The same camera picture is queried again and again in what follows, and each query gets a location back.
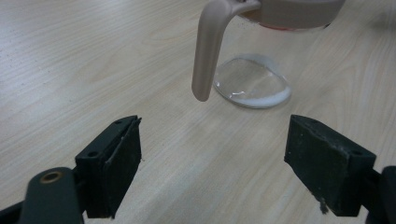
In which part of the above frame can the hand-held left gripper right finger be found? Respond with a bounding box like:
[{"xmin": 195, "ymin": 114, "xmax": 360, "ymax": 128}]
[{"xmin": 283, "ymin": 114, "xmax": 377, "ymax": 217}]

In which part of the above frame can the glass jar with beige handle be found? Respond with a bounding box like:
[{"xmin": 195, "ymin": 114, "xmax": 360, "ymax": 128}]
[{"xmin": 191, "ymin": 0, "xmax": 347, "ymax": 110}]

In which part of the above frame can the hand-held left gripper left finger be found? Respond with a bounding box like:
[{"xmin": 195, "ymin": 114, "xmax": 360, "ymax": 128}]
[{"xmin": 74, "ymin": 115, "xmax": 143, "ymax": 219}]

